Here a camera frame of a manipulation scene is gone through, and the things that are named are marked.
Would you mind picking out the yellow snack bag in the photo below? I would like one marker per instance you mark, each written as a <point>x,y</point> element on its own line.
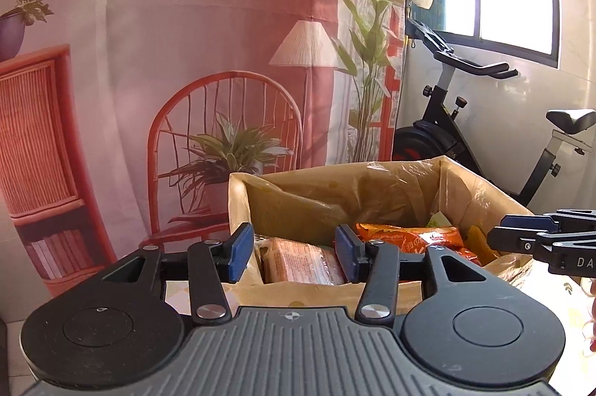
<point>482,244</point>

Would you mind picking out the black exercise bike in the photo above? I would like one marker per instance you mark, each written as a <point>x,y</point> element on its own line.
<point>447,135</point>

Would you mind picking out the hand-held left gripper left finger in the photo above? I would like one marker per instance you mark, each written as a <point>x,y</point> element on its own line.
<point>242,251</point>

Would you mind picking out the printed room-scene wall backdrop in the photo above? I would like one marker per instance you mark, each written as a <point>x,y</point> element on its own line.
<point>186,28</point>

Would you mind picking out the person's right hand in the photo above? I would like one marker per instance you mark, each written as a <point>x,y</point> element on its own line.
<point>590,317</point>

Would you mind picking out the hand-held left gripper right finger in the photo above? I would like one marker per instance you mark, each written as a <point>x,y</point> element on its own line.
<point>347,254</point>

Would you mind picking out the light green snack packet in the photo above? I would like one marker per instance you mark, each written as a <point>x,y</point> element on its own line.
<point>440,220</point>

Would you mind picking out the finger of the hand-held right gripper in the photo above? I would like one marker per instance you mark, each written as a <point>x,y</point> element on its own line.
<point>517,223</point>
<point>512,241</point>

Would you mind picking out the brown cardboard box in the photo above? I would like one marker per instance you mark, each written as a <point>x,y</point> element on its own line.
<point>326,195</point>

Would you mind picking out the orange red snack bag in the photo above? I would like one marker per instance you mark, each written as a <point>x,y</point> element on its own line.
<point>409,237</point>

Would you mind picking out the floral checked tablecloth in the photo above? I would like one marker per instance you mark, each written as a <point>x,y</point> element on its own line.
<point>177,296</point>

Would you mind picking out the pink wrapped snack packet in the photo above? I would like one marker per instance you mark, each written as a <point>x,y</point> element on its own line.
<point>298,261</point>

